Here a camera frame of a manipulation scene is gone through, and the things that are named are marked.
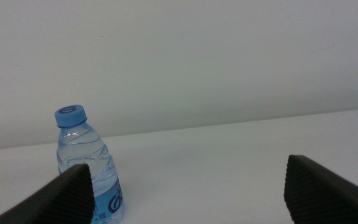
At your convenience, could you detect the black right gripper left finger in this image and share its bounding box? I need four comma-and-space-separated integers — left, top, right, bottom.
0, 163, 96, 224

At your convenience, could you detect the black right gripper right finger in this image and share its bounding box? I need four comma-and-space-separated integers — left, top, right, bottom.
283, 154, 358, 224

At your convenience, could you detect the small clear water bottle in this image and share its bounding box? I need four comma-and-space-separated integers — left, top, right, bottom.
54, 104, 126, 224

